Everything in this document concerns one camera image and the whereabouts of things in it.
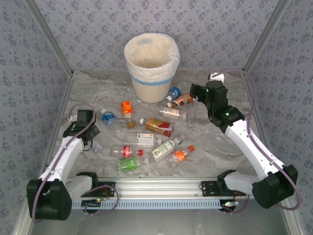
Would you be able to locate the orange label orange cap bottle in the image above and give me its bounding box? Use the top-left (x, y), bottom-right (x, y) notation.
top-left (166, 145), bottom-right (196, 168)

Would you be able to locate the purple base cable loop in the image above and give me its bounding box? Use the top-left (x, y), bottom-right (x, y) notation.
top-left (82, 185), bottom-right (120, 216)
top-left (221, 194), bottom-right (250, 214)

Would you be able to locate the clear bottle white orange label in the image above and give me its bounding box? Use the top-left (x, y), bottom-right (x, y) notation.
top-left (160, 107), bottom-right (189, 121)

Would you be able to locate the aluminium side frame rail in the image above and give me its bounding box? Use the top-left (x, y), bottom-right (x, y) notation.
top-left (242, 70), bottom-right (304, 235)
top-left (12, 70), bottom-right (75, 235)

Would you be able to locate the slotted white cable duct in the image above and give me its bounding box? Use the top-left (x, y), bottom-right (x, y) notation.
top-left (70, 198), bottom-right (224, 211)

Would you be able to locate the aluminium mounting rail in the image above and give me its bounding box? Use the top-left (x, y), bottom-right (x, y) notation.
top-left (58, 176), bottom-right (252, 199)

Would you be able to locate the blue label white cap bottle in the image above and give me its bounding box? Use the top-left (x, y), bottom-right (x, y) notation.
top-left (101, 109), bottom-right (122, 129)

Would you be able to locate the brown Nescafe coffee bottle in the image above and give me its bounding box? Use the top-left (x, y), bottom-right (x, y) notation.
top-left (167, 93), bottom-right (196, 108)

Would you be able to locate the green label plastic bottle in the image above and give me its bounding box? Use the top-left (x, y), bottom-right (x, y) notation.
top-left (118, 157), bottom-right (150, 171)

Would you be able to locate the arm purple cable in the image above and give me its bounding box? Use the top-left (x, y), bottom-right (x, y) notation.
top-left (219, 69), bottom-right (302, 211)
top-left (31, 103), bottom-right (96, 223)

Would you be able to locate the white green label bottle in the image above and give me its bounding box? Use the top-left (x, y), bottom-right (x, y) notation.
top-left (151, 134), bottom-right (187, 163)

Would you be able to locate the blue label Pocari bottle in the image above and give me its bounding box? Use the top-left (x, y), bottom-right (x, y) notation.
top-left (165, 87), bottom-right (182, 103)

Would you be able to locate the crushed clear plastic bottle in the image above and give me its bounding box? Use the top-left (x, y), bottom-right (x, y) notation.
top-left (186, 102), bottom-right (200, 123)
top-left (90, 141), bottom-right (103, 154)

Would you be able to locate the small circuit board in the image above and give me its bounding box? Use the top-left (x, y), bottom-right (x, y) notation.
top-left (221, 200), bottom-right (239, 209)
top-left (82, 198), bottom-right (102, 208)

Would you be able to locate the translucent white bin liner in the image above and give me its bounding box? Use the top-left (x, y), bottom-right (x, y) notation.
top-left (124, 33), bottom-right (181, 86)

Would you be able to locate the aluminium frame post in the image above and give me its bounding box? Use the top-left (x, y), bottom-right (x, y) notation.
top-left (23, 0), bottom-right (74, 76)
top-left (243, 0), bottom-right (292, 74)

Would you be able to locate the orange label plastic bottle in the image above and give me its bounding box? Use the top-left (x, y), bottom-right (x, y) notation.
top-left (121, 101), bottom-right (136, 130)

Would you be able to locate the red label red cap bottle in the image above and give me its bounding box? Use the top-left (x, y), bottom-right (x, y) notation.
top-left (111, 145), bottom-right (144, 159)

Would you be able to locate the gold red label tea bottle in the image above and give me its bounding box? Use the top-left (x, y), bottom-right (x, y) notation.
top-left (139, 117), bottom-right (175, 138)

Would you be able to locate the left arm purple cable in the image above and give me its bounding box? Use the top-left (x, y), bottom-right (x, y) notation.
top-left (31, 103), bottom-right (96, 223)

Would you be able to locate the white ribbed waste bin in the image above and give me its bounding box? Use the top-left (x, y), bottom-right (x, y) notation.
top-left (129, 73), bottom-right (174, 103)

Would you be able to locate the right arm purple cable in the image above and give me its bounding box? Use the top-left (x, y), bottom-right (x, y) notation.
top-left (219, 69), bottom-right (302, 211)

